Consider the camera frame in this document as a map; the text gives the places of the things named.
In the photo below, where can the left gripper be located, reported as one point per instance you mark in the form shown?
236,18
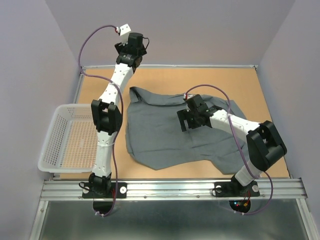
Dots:
120,48

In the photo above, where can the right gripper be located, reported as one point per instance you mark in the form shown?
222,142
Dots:
183,114

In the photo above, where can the grey long sleeve shirt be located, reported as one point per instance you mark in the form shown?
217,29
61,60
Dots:
154,137

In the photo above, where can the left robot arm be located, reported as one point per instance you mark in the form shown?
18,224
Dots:
106,115

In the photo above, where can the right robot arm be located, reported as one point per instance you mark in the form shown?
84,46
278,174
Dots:
264,143

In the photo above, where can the white plastic basket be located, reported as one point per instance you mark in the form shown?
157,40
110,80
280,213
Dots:
70,144

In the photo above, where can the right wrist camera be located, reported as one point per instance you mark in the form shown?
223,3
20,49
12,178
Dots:
187,96

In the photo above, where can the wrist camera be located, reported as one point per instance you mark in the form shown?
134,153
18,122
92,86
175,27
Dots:
187,96
124,32

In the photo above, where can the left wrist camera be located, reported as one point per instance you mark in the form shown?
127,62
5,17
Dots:
124,32

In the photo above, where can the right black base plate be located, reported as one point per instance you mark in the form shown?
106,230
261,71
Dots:
229,189

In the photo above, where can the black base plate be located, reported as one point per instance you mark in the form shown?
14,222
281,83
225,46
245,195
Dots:
229,189
88,192

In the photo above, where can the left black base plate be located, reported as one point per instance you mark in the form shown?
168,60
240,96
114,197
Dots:
88,192

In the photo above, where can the aluminium mounting rail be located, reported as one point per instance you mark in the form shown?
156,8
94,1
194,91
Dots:
168,190

